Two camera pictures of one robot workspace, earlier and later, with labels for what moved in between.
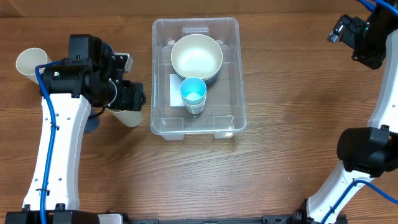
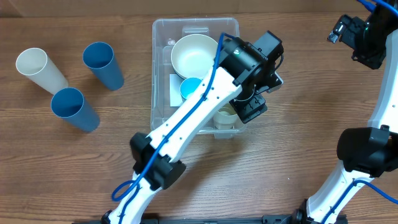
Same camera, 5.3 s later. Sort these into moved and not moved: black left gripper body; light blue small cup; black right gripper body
Moved: black left gripper body
Not moved: light blue small cup; black right gripper body
